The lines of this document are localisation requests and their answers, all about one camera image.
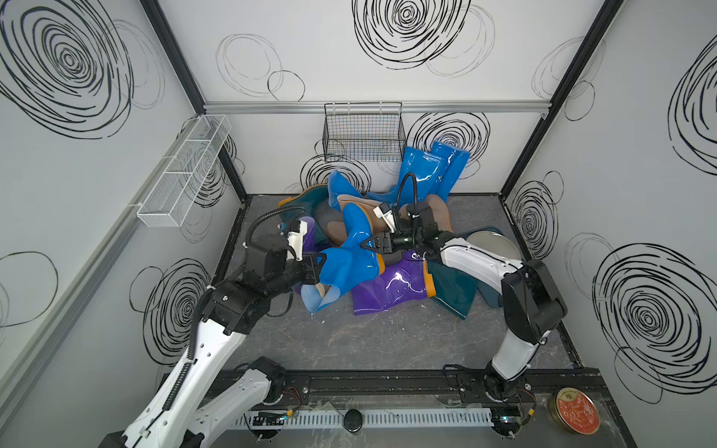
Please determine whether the red round tin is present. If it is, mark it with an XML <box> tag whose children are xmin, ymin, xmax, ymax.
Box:
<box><xmin>548</xmin><ymin>388</ymin><xmax>601</xmax><ymax>436</ymax></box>

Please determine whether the purple rain boot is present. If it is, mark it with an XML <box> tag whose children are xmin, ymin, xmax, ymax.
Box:
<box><xmin>351</xmin><ymin>251</ymin><xmax>437</xmax><ymax>315</ymax></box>
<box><xmin>287</xmin><ymin>217</ymin><xmax>319</xmax><ymax>294</ymax></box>

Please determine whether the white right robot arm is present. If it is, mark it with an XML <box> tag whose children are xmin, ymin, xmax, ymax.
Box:
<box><xmin>360</xmin><ymin>231</ymin><xmax>568</xmax><ymax>402</ymax></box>

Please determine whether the blue rain boot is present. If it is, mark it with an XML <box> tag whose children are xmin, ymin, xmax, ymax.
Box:
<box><xmin>431</xmin><ymin>141</ymin><xmax>470</xmax><ymax>201</ymax></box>
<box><xmin>327</xmin><ymin>170</ymin><xmax>362</xmax><ymax>211</ymax></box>
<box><xmin>367</xmin><ymin>147</ymin><xmax>448</xmax><ymax>206</ymax></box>
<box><xmin>301</xmin><ymin>205</ymin><xmax>386</xmax><ymax>314</ymax></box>

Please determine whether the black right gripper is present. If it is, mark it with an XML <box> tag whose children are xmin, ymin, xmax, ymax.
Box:
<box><xmin>359</xmin><ymin>230</ymin><xmax>422</xmax><ymax>258</ymax></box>

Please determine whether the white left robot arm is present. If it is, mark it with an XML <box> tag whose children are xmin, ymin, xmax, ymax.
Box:
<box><xmin>100</xmin><ymin>235</ymin><xmax>327</xmax><ymax>447</ymax></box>

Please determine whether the dark green rain boot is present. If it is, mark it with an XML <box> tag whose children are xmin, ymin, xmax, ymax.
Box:
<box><xmin>277</xmin><ymin>184</ymin><xmax>329</xmax><ymax>240</ymax></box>
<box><xmin>428</xmin><ymin>261</ymin><xmax>477</xmax><ymax>320</ymax></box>

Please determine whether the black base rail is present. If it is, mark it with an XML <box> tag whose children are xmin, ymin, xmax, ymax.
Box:
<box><xmin>161</xmin><ymin>366</ymin><xmax>609</xmax><ymax>405</ymax></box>

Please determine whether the white wire basket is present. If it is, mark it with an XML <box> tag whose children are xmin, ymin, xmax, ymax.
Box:
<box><xmin>136</xmin><ymin>115</ymin><xmax>232</xmax><ymax>228</ymax></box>

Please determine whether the beige rain boot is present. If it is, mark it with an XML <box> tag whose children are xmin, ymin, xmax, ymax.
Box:
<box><xmin>418</xmin><ymin>194</ymin><xmax>453</xmax><ymax>233</ymax></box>
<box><xmin>323</xmin><ymin>194</ymin><xmax>388</xmax><ymax>246</ymax></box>

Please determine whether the white slotted cable duct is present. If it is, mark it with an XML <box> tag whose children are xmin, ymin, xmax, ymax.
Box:
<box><xmin>230</xmin><ymin>408</ymin><xmax>494</xmax><ymax>431</ymax></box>

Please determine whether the black wire basket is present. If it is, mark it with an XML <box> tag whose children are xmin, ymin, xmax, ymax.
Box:
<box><xmin>321</xmin><ymin>102</ymin><xmax>407</xmax><ymax>162</ymax></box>

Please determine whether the black round knob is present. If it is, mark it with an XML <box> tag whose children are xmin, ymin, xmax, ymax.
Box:
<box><xmin>342</xmin><ymin>409</ymin><xmax>364</xmax><ymax>434</ymax></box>

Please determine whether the grey round plate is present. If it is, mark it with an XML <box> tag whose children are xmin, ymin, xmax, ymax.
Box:
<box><xmin>467</xmin><ymin>230</ymin><xmax>523</xmax><ymax>261</ymax></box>

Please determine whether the teal square tray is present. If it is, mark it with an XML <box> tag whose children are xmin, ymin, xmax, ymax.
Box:
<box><xmin>444</xmin><ymin>228</ymin><xmax>523</xmax><ymax>307</ymax></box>

